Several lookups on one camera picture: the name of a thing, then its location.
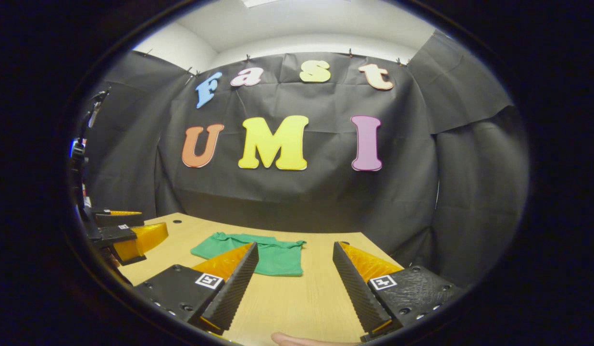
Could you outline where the green T-shirt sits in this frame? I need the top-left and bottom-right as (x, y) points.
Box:
(190, 232), (307, 277)

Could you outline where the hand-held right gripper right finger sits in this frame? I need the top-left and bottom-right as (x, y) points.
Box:
(332, 241), (465, 343)

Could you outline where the black backdrop cloth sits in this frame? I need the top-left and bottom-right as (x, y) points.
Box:
(83, 30), (531, 289)

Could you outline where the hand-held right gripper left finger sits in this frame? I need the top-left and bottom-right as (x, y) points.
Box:
(133, 242), (260, 336)

